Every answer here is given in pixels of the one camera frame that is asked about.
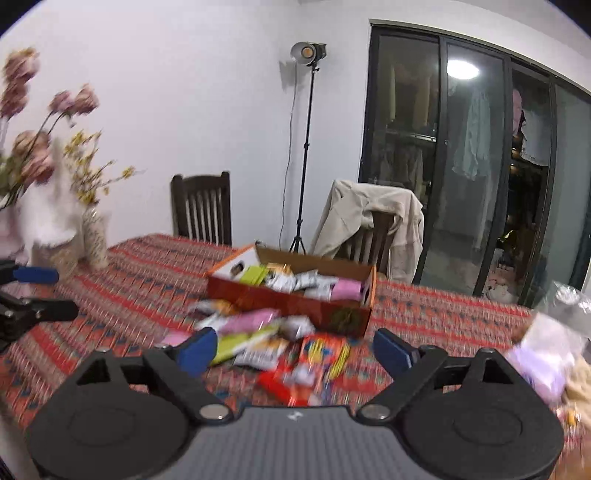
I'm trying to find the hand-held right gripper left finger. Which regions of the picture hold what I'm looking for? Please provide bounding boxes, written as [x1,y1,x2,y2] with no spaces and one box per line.
[74,327,232,425]

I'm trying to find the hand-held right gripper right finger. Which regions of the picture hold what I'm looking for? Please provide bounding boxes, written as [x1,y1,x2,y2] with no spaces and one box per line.
[357,328,516,425]

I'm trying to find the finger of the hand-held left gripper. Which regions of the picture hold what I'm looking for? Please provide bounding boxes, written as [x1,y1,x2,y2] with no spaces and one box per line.
[0,260,60,284]
[0,295,79,326]

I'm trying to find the pile of snack packets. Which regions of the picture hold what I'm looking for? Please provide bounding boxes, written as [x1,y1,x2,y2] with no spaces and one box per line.
[159,261,370,409]

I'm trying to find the red cardboard box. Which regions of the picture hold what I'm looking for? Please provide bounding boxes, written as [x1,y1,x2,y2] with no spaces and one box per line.
[205,244,377,340]

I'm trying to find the small floral ceramic vase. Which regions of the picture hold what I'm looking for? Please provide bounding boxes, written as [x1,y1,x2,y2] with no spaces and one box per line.
[82,207,112,271]

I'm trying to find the yellow flower sprigs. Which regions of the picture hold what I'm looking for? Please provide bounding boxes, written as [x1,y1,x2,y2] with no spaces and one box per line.
[62,130,144,206]

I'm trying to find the brown wooden chair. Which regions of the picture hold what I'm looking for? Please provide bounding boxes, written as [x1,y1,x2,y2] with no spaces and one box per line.
[344,210,398,278]

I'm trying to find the dark wooden chair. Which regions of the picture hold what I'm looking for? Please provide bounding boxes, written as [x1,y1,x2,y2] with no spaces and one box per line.
[171,172,232,247]

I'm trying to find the purple tissue pack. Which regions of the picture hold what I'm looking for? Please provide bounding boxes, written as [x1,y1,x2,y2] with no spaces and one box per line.
[503,281,591,407]

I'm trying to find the beige jacket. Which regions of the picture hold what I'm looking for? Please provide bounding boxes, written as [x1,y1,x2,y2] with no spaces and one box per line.
[311,179,424,283]

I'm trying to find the dried pink rose bouquet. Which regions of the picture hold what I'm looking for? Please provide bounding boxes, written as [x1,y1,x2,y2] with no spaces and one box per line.
[0,46,100,208]

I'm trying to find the cream crumpled cloth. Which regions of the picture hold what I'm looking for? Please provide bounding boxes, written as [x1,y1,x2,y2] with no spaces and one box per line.
[556,355,591,444]

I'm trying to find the hanging pale shirt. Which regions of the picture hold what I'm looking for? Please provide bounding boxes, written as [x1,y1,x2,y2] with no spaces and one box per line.
[452,88,492,181]

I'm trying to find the hanging white top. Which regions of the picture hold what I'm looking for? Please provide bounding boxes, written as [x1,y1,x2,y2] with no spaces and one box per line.
[519,108,552,164]

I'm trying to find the black framed sliding glass door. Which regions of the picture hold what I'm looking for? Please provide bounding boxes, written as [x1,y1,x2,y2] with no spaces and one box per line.
[358,18,591,308]

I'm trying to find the studio light on stand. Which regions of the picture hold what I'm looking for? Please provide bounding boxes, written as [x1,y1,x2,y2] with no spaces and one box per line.
[288,41,328,254]

